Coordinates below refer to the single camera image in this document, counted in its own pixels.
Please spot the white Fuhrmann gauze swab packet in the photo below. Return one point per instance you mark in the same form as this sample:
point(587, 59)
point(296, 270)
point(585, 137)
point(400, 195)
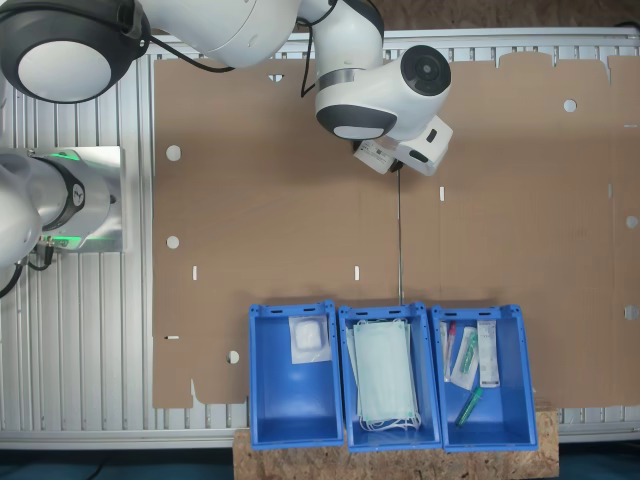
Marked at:
point(374, 154)

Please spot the cotton pad in clear bag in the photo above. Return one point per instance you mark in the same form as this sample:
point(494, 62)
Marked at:
point(309, 337)

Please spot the blue bin with cotton packet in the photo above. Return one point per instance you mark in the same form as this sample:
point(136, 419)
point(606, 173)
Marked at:
point(295, 400)

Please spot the thin grey metal rod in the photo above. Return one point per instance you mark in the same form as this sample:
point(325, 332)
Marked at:
point(400, 235)

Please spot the brown cardboard sheet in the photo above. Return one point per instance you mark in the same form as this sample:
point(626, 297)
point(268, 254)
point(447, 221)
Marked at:
point(275, 200)

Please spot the red-capped swab tube packet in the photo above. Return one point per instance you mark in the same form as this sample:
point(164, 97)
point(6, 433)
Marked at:
point(448, 350)

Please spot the packed green syringe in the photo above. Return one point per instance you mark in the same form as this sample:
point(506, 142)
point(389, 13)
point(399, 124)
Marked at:
point(466, 357)

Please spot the long white printed packet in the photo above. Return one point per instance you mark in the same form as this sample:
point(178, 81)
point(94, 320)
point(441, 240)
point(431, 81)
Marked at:
point(488, 355)

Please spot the pale green face mask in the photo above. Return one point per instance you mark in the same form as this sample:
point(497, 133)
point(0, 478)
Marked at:
point(351, 350)
point(385, 370)

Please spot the blue bin with face masks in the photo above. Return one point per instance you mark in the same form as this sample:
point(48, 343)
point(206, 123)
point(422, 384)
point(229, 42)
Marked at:
point(430, 380)

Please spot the loose green syringe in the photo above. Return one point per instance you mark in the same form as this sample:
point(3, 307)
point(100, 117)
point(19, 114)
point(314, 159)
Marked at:
point(470, 406)

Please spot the blue bin with syringe packets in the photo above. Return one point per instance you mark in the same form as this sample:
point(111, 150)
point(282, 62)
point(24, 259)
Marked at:
point(505, 410)

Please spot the OSB wood board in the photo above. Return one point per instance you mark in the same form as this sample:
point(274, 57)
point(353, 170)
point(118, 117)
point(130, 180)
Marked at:
point(400, 465)

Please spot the aluminium profile table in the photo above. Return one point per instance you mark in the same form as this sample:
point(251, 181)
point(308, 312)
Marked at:
point(100, 350)

